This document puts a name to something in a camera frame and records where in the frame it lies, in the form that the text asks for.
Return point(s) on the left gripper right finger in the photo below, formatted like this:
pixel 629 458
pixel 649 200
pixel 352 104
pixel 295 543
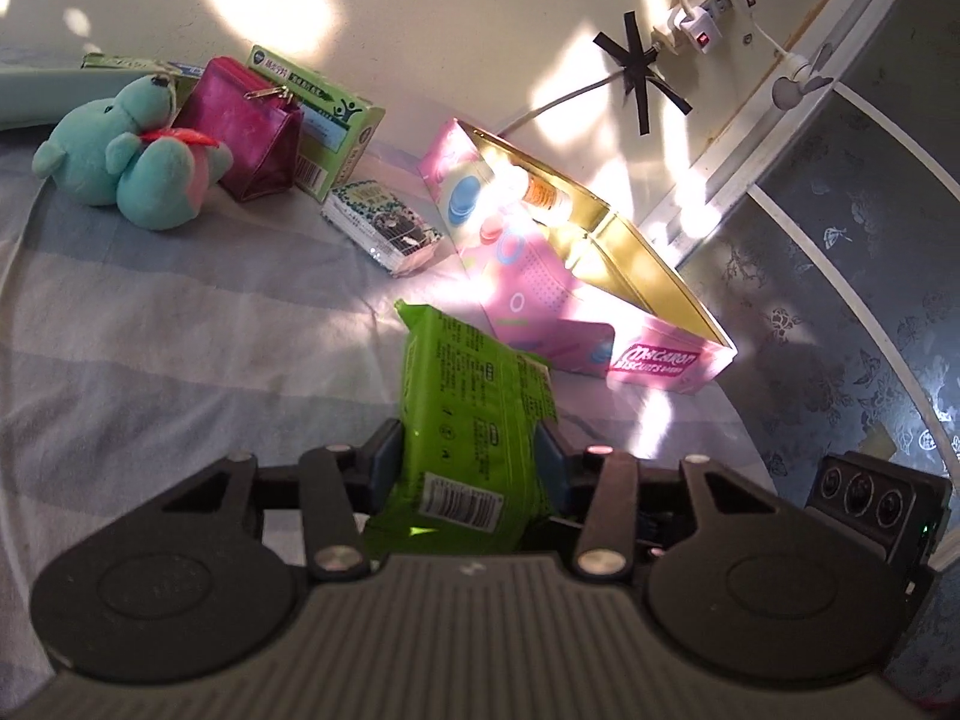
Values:
pixel 596 486

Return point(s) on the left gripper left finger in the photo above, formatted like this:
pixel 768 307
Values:
pixel 338 481

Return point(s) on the green wet wipes pack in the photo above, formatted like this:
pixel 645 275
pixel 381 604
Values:
pixel 469 405

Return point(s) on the patterned tissue pack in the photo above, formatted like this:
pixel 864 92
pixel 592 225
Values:
pixel 383 226

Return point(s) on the green medicine box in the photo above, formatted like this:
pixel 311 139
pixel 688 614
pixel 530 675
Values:
pixel 337 125

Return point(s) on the magenta zip coin purse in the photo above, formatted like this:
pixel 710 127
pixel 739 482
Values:
pixel 258 120

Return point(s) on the teal plush bear toy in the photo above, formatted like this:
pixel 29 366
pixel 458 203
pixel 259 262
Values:
pixel 124 152

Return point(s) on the green toothpaste box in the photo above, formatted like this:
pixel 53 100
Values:
pixel 119 62

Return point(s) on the teal fabric pencil case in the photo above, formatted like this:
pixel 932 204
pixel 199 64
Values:
pixel 41 96

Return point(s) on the white pill bottle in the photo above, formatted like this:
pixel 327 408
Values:
pixel 537 192

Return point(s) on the pink macaron biscuit tin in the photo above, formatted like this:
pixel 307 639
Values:
pixel 577 286

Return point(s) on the striped blue bed sheet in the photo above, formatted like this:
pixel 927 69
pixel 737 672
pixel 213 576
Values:
pixel 132 359

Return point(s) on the black tape cross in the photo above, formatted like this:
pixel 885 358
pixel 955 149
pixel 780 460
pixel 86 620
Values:
pixel 638 65

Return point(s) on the white power strip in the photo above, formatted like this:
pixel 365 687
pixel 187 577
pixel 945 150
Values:
pixel 701 29

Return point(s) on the white window frame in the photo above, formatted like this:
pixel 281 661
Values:
pixel 728 171

